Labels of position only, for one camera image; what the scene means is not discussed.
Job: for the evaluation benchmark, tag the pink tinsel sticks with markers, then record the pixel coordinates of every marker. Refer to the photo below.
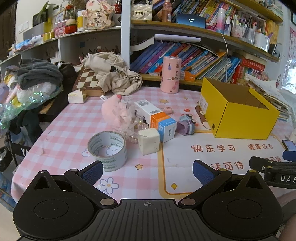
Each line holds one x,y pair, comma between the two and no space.
259,74

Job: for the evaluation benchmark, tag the pink pen cup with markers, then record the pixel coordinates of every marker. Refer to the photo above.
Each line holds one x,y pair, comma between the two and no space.
237,31

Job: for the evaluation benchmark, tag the row of children's books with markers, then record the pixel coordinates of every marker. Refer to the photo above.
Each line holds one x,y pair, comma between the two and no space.
175,58

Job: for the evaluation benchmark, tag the pink oblong gadget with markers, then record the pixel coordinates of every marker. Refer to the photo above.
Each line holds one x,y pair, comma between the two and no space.
168,110

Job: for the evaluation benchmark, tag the pink checked desk mat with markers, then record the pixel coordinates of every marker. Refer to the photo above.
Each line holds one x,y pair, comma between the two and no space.
69,129

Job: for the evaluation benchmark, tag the pink plush toy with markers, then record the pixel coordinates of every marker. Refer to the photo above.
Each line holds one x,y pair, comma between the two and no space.
113,113

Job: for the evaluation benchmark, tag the dark brown bag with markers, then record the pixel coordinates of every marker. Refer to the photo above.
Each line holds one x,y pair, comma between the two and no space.
66,73

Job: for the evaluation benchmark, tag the silver container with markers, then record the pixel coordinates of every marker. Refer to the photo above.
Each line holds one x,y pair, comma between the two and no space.
261,41

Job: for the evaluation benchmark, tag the brown bottle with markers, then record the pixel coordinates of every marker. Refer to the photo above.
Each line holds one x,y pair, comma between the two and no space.
166,10

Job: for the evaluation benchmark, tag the cream quilted handbag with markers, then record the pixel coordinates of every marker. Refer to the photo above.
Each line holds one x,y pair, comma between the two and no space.
142,11

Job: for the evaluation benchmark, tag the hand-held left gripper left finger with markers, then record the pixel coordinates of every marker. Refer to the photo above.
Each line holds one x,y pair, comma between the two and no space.
92,172

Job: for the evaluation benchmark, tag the red boxed book set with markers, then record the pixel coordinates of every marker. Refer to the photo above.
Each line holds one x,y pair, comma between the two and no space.
249,69

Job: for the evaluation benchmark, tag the clear tape roll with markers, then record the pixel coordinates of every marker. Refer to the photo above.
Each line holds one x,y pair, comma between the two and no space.
108,160

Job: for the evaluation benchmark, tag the beige cloth bag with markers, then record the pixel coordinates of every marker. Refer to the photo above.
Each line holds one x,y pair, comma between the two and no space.
115,71

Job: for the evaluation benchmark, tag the row of paperback books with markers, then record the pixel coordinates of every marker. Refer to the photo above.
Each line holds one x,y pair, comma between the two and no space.
201,7

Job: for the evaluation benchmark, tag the wooden bookshelf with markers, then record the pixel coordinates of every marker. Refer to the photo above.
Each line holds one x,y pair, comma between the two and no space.
126,34

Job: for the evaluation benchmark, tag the wooden chessboard box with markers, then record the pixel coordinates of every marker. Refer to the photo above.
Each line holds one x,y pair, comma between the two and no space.
85,80

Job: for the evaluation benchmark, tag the iridescent plastic bag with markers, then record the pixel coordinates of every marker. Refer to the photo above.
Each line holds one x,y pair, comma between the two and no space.
27,102

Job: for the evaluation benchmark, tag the blue white small carton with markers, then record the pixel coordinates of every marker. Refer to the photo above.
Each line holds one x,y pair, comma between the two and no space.
168,132

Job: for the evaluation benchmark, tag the white side shelf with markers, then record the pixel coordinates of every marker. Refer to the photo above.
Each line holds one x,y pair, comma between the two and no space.
69,39

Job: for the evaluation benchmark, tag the black smartphone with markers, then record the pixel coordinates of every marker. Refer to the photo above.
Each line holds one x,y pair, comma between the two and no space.
290,145
190,20

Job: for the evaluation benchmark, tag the white desk lamp bar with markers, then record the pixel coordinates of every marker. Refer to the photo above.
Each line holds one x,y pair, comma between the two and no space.
177,38

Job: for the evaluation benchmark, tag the black small speaker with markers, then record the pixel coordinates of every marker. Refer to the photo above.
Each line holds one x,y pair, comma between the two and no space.
274,49

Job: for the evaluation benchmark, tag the white tissue pack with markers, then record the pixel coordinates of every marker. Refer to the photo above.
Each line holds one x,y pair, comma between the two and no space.
75,97

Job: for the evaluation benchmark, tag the pink printed cylinder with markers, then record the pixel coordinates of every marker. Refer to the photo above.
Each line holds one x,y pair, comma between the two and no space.
171,74

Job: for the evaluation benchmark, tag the white orange carton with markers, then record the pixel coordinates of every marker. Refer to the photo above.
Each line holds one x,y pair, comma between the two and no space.
148,109

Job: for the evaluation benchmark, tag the yellow cardboard box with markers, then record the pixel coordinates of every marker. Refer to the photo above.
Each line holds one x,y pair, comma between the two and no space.
242,120

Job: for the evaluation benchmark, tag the black fabric chair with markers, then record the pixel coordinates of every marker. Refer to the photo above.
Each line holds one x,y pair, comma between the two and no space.
18,150

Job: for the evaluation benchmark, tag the purple toy car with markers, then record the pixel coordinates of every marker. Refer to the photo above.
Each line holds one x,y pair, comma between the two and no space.
186,126

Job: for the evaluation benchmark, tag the stack of papers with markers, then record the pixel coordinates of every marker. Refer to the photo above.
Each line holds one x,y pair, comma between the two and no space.
268,95

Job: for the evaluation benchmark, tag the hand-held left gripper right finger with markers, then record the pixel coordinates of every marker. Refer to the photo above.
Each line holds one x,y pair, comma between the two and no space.
203,172

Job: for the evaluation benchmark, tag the rabbit decoration sign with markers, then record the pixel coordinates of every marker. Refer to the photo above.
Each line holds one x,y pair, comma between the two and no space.
97,15

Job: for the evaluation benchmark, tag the small white spray bottle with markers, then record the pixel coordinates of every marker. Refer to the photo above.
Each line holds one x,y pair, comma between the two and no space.
227,26

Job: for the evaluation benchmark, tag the pink gift box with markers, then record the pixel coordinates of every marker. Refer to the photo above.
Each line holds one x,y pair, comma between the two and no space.
60,30

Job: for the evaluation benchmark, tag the green potted plant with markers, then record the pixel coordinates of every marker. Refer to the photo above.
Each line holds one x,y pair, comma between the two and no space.
45,11

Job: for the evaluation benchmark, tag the alphabet wall poster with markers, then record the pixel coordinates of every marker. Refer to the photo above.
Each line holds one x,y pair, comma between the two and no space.
292,46

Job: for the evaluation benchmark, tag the grey cloth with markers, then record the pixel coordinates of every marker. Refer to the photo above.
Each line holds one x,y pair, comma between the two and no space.
39,71

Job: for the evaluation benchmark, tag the white foam block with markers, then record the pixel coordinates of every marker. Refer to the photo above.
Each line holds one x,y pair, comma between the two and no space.
149,142

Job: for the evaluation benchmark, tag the red white round doll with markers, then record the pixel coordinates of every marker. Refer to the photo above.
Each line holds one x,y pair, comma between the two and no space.
70,26

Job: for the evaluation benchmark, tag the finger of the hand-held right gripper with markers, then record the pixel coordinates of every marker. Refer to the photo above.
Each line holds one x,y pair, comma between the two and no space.
268,163
290,155

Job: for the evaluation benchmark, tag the pink white gradient bottle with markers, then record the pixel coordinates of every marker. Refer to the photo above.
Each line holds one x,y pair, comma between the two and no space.
221,20

